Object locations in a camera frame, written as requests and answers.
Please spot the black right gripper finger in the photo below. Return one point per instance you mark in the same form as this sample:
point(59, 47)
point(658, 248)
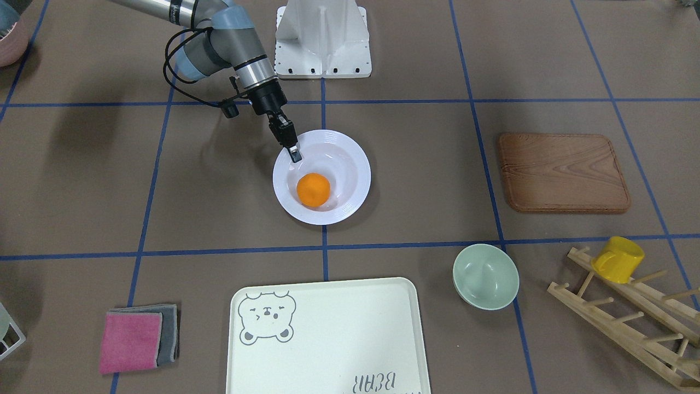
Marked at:
point(295, 154)

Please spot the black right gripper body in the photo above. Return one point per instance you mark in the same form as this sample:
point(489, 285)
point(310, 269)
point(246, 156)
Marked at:
point(270, 100)

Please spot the orange fruit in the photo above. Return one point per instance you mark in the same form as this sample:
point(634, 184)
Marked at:
point(313, 189)

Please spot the white round plate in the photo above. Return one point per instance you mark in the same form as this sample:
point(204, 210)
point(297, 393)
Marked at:
point(340, 160)

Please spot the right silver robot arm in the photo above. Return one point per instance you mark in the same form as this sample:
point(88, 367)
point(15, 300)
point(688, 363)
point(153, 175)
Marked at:
point(219, 35)

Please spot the cream bear tray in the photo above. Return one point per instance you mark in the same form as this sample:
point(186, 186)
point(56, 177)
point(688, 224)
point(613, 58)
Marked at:
point(343, 336)

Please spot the brown wooden tray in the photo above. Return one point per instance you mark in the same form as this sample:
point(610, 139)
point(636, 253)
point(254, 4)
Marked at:
point(562, 173)

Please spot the green ceramic bowl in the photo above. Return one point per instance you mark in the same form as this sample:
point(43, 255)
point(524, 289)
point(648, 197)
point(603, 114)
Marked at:
point(485, 277)

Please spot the pink and grey cloth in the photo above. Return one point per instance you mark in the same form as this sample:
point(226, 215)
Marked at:
point(139, 338)

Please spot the pink bowl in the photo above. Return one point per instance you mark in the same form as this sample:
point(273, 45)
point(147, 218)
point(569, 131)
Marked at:
point(15, 37)

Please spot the white cup rack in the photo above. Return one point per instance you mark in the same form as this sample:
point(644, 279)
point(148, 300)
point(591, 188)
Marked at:
point(12, 336)

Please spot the yellow mug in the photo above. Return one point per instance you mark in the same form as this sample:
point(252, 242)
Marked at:
point(618, 259)

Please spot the wooden cup rack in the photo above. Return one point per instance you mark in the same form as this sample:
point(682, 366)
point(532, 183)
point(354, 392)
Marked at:
point(657, 329)

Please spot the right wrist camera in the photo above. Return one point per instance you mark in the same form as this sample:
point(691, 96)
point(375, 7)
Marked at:
point(228, 106)

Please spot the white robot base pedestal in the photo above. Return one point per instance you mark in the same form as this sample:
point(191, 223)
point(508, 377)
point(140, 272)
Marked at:
point(322, 39)

